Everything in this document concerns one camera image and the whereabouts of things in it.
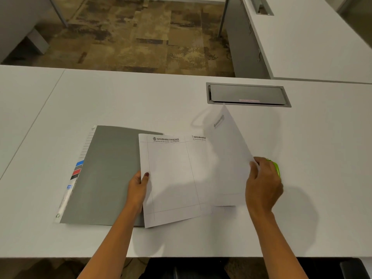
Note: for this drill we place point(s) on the person's right hand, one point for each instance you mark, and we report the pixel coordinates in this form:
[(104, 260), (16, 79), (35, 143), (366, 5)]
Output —
[(263, 188)]

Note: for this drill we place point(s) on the person's left hand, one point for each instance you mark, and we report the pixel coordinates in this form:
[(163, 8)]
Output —
[(136, 188)]

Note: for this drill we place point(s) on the person's left thumb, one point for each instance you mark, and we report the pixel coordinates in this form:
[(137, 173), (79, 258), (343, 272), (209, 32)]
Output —
[(146, 177)]

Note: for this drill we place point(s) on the person's right thumb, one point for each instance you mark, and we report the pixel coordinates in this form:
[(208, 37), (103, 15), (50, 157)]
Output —
[(254, 169)]

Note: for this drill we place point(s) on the green stapler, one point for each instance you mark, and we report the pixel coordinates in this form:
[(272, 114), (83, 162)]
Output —
[(276, 168)]

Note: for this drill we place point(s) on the white printed paper sheet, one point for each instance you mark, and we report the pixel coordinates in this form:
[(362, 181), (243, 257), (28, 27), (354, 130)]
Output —
[(229, 159), (171, 177), (202, 171)]

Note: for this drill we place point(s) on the person's left forearm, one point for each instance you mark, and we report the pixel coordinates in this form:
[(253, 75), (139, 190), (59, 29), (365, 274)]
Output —
[(112, 244)]

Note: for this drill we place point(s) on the person's right forearm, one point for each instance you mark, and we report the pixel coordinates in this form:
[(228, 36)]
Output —
[(279, 246)]

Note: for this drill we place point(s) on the grey document folder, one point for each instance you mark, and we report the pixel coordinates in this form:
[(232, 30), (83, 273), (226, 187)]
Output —
[(107, 174)]

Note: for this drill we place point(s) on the person's dark trousers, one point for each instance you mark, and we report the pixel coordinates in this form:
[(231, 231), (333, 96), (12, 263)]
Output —
[(186, 270)]

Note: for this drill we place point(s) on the grey drawer cabinet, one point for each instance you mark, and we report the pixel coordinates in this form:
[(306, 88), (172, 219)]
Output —
[(247, 46)]

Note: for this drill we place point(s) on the black chair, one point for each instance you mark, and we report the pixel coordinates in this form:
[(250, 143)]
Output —
[(356, 270)]

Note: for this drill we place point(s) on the grey metal desk leg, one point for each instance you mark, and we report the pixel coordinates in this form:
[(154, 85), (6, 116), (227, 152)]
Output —
[(58, 11), (223, 17)]

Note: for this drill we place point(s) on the grey desk side panel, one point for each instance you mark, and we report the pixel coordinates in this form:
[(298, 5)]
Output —
[(20, 26)]

